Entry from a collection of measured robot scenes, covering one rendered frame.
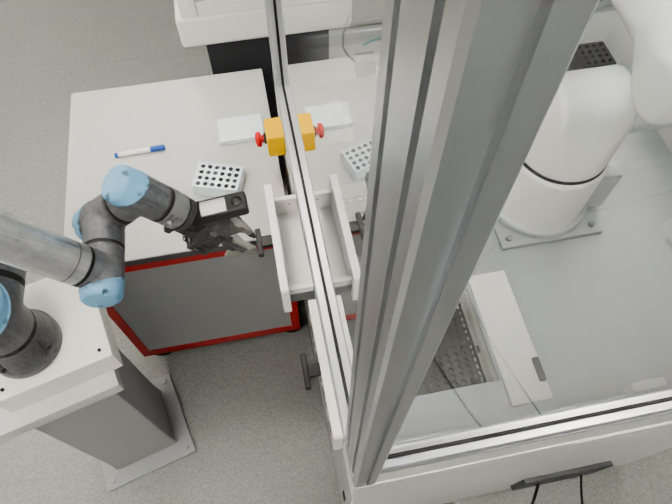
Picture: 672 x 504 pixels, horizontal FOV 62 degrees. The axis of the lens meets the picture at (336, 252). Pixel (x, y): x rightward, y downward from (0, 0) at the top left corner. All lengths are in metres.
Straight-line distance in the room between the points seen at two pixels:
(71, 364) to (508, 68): 1.23
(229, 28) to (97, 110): 0.46
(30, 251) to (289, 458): 1.28
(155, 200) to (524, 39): 0.94
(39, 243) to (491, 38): 0.89
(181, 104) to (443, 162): 1.61
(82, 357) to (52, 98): 1.98
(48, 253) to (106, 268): 0.11
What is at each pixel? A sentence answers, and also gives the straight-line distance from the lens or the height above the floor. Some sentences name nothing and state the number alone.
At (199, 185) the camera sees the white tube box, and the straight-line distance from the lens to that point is 1.54.
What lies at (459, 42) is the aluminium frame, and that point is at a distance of 0.17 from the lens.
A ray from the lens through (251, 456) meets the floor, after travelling 2.04.
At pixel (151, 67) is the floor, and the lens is 3.12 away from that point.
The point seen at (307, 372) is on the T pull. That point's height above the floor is 0.91.
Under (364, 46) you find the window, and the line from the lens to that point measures 0.39.
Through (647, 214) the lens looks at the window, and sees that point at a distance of 0.36.
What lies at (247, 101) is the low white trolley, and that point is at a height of 0.76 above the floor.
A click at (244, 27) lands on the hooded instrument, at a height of 0.85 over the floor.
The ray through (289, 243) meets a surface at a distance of 1.35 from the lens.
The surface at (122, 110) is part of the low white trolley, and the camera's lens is 1.83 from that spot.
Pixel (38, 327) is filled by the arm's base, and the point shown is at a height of 0.91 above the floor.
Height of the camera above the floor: 1.99
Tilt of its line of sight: 60 degrees down
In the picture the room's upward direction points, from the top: straight up
